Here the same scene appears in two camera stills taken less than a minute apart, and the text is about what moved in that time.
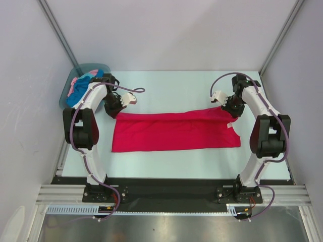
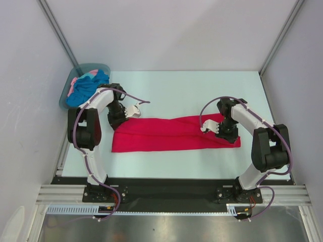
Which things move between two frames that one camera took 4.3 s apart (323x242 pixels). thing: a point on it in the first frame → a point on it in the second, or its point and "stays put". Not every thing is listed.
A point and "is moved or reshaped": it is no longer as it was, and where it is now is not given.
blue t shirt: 80,84 stays put
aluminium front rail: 277,194 stays put
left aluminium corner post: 58,32 stays put
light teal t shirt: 88,74 stays put
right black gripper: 232,111 → 227,134
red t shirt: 135,131 is moved or reshaped
